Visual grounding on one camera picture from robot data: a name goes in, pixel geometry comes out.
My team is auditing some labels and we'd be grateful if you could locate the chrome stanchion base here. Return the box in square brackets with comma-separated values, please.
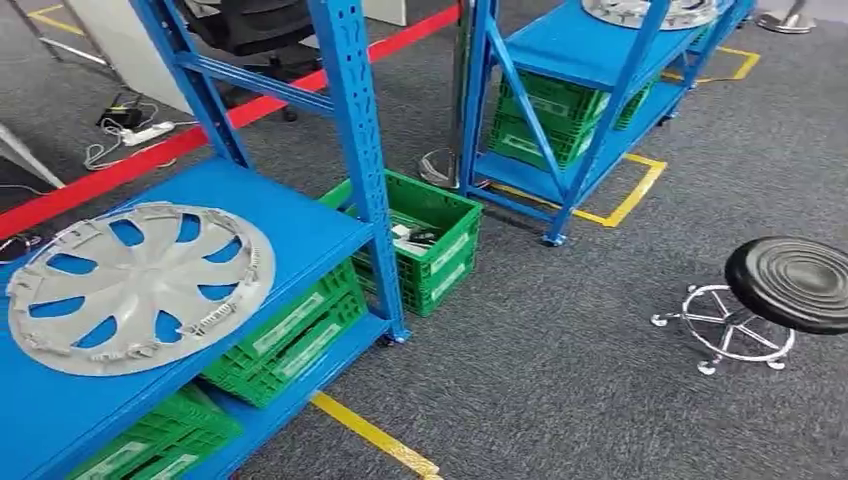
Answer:
[755, 0, 817, 36]

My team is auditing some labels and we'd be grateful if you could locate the white desk panel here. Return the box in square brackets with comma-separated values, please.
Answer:
[66, 0, 195, 115]

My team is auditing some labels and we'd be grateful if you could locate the blue metal shelf rack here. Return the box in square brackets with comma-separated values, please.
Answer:
[0, 0, 412, 480]
[457, 0, 758, 248]

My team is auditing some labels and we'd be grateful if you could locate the red barrier belt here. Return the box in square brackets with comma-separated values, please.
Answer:
[0, 3, 462, 241]

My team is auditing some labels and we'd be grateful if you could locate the black charger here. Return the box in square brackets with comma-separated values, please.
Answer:
[97, 92, 144, 130]

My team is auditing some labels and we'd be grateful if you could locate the yellow floor tape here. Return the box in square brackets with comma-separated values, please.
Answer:
[309, 390, 445, 480]
[26, 3, 87, 38]

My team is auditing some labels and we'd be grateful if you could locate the black office chair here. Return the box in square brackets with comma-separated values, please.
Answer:
[175, 0, 326, 124]

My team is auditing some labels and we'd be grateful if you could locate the green plastic crate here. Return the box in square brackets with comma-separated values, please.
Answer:
[317, 168, 485, 318]
[486, 112, 598, 170]
[496, 69, 611, 134]
[200, 256, 370, 410]
[64, 386, 244, 480]
[612, 79, 657, 132]

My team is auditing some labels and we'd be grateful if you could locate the white power strip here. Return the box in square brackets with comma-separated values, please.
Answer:
[121, 121, 177, 148]

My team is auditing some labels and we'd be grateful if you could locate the black ribbed round stool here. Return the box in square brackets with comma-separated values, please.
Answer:
[650, 236, 848, 378]

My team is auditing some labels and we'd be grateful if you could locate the chrome stanchion post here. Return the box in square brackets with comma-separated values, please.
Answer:
[418, 0, 492, 190]

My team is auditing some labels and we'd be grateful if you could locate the grey plastic wheel cover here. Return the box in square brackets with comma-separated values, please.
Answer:
[581, 0, 720, 32]
[5, 201, 278, 378]

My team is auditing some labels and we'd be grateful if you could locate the white desk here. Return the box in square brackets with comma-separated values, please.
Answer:
[0, 122, 66, 190]

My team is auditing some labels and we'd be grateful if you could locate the black and white device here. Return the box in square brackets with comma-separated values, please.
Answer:
[389, 223, 439, 258]

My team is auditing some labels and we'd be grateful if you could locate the white cable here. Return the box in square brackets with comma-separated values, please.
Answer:
[82, 99, 200, 172]

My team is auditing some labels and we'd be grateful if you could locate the metal chair frame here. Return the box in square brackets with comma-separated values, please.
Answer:
[5, 0, 114, 68]

